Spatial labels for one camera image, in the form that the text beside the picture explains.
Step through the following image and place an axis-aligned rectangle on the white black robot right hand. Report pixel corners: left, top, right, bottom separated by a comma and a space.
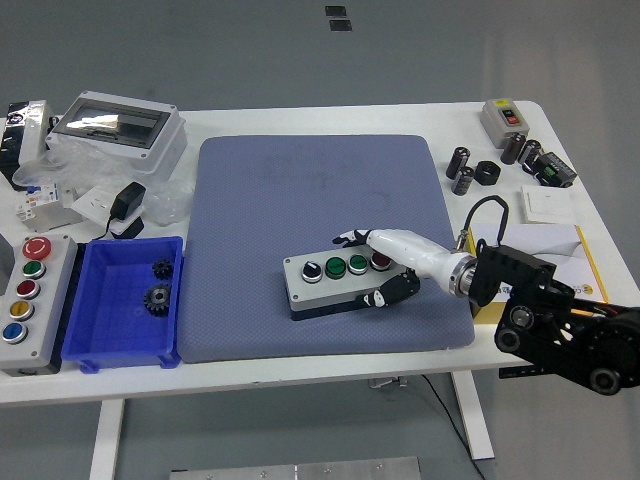
332, 227, 460, 308

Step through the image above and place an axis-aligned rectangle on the grey four-button control box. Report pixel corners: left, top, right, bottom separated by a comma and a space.
282, 249, 409, 322

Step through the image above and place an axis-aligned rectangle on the grey five-button control station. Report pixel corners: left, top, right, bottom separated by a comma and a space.
0, 233, 79, 377

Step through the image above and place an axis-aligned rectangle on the black cylindrical capacitor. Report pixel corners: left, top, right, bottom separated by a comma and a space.
518, 139, 544, 169
451, 166, 475, 196
446, 146, 471, 180
500, 132, 527, 165

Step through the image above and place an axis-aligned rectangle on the black hexagonal nut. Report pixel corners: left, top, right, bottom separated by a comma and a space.
473, 160, 502, 187

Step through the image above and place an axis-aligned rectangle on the white and yellow carton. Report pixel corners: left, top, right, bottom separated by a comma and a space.
464, 223, 610, 326

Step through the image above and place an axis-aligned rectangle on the blue-grey table mat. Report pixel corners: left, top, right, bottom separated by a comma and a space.
177, 133, 476, 364

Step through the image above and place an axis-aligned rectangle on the black relay module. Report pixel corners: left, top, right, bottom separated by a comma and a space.
522, 151, 579, 189

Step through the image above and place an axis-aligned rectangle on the white table leg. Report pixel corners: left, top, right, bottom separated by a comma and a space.
88, 398, 126, 480
449, 370, 496, 461

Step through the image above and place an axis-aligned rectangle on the large black bevel gear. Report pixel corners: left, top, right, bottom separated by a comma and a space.
143, 282, 173, 317

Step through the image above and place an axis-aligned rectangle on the blue plastic bin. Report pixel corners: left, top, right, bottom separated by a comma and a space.
60, 235, 185, 374

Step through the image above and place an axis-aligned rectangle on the clear plastic bag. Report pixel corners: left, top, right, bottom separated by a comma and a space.
12, 134, 194, 226

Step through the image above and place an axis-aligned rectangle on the white circuit breaker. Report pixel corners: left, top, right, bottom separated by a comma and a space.
14, 182, 84, 234

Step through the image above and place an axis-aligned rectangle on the white wall switch plate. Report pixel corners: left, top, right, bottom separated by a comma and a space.
519, 184, 575, 225

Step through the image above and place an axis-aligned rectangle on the grey two-button switch box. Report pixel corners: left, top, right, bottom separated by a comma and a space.
480, 98, 531, 150

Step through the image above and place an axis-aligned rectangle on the black floor cable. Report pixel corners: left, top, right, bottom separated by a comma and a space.
419, 373, 487, 480

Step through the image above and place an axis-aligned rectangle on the grey metal base plate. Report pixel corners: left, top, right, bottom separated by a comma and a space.
168, 455, 422, 480

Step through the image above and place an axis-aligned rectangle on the grey windowed distribution enclosure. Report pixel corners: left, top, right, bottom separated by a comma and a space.
45, 90, 189, 176

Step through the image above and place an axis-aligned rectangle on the black power adapter with cord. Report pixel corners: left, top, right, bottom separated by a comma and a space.
92, 181, 148, 241

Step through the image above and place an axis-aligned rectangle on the white wall socket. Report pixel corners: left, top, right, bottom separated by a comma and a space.
71, 184, 144, 236

